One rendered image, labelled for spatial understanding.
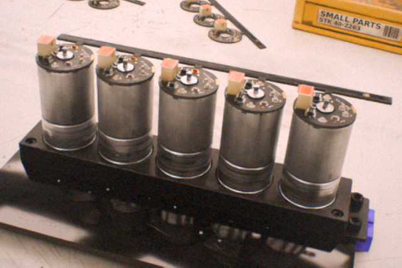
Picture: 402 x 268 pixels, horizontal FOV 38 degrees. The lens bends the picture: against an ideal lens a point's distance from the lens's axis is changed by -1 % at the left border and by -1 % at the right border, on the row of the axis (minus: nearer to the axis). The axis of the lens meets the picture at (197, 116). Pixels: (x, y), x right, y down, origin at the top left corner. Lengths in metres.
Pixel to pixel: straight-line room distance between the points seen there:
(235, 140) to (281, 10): 0.26
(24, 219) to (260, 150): 0.10
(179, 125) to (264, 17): 0.24
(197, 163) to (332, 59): 0.19
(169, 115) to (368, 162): 0.12
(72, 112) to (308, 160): 0.10
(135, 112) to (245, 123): 0.05
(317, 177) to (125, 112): 0.08
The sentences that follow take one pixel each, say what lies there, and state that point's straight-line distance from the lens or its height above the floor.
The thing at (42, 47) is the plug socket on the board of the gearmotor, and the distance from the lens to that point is 0.26.
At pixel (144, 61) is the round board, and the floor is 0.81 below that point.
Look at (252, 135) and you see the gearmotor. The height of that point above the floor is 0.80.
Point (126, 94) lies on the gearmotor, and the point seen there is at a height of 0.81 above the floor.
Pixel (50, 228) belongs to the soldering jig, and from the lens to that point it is 0.25.
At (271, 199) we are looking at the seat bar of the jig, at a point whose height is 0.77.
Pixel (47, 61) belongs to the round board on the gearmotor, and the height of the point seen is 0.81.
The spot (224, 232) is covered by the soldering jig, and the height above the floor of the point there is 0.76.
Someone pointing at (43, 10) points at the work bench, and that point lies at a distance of 0.47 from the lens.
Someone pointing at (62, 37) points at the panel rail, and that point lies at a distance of 0.28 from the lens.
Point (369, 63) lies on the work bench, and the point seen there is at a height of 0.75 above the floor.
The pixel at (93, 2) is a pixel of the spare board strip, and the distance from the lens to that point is 0.48.
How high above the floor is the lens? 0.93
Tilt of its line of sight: 33 degrees down
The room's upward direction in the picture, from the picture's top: 4 degrees clockwise
